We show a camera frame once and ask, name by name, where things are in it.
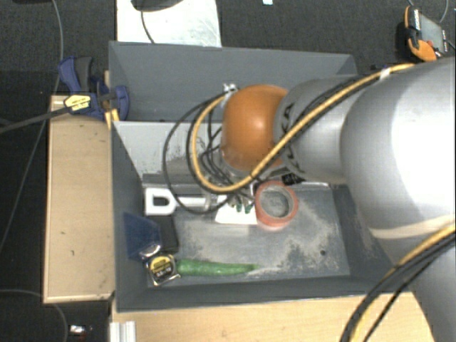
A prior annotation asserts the red tape roll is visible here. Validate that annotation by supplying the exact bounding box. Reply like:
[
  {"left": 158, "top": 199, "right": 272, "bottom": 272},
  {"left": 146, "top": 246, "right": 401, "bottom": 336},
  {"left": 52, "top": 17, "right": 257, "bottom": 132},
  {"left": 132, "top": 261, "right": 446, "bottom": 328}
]
[{"left": 254, "top": 180, "right": 300, "bottom": 232}]

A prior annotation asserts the blue cloth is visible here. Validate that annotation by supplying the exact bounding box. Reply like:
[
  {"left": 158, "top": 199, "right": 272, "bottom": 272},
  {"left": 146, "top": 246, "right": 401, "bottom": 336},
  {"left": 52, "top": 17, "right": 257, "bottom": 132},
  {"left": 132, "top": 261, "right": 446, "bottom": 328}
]
[{"left": 123, "top": 212, "right": 162, "bottom": 262}]

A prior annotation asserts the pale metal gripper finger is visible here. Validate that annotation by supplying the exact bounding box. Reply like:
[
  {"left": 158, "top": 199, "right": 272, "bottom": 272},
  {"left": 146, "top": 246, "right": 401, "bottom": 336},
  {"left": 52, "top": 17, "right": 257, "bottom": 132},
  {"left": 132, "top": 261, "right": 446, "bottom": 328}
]
[{"left": 177, "top": 196, "right": 219, "bottom": 209}]

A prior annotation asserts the grey metal bin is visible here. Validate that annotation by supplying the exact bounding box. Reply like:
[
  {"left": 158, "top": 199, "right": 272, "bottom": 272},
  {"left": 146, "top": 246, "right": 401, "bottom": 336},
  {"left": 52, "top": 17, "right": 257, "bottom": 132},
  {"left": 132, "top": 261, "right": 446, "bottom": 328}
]
[{"left": 108, "top": 40, "right": 395, "bottom": 314}]

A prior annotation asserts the white flat card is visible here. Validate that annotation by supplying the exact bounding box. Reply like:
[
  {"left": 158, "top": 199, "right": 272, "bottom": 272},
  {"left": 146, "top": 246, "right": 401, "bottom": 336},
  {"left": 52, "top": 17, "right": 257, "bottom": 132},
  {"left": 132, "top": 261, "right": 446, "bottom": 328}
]
[{"left": 214, "top": 206, "right": 259, "bottom": 227}]

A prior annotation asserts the black cylinder on white bracket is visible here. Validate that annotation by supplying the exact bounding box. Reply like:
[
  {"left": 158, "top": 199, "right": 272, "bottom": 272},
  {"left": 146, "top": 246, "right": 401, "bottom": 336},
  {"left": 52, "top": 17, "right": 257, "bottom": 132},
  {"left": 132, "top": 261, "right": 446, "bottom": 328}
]
[{"left": 281, "top": 172, "right": 306, "bottom": 188}]

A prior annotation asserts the pale wood board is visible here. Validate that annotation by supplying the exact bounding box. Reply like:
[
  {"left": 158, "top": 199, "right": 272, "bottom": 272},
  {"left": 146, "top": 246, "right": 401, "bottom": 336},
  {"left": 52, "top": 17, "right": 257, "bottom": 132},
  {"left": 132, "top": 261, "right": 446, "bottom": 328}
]
[{"left": 42, "top": 94, "right": 117, "bottom": 304}]

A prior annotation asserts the white block with hole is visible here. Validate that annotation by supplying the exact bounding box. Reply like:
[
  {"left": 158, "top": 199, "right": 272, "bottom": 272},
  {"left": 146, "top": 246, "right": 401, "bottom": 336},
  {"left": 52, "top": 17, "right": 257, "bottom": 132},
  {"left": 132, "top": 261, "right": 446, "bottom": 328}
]
[{"left": 143, "top": 187, "right": 176, "bottom": 217}]

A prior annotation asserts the yellow and chrome tape measure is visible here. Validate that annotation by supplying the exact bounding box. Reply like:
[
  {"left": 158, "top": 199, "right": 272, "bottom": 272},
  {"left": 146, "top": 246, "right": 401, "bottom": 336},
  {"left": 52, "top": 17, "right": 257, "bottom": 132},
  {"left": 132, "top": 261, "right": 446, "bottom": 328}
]
[{"left": 141, "top": 244, "right": 182, "bottom": 287}]

